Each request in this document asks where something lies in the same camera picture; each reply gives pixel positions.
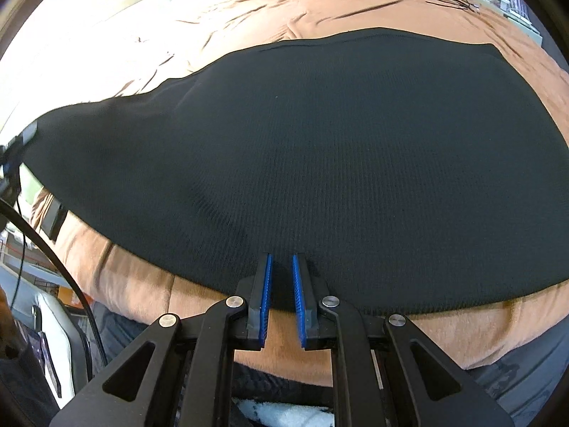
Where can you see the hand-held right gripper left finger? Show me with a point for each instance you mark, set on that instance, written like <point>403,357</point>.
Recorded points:
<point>266,293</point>

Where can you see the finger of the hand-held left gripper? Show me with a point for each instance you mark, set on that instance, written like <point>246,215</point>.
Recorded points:
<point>28,133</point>

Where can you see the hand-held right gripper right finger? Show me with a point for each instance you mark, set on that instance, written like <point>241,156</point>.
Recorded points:
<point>298,298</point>

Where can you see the black knit sweater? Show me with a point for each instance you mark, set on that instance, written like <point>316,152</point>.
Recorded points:
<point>311,142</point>

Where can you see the white chair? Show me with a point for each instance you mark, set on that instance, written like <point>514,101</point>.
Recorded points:
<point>53,316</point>

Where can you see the grey bed sheet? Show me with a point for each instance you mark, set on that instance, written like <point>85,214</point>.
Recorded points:
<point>520,378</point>

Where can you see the brown blanket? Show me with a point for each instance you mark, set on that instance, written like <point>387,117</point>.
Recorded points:
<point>311,4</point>

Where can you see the cluttered shelf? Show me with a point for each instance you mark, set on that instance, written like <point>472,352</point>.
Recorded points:
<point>511,2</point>

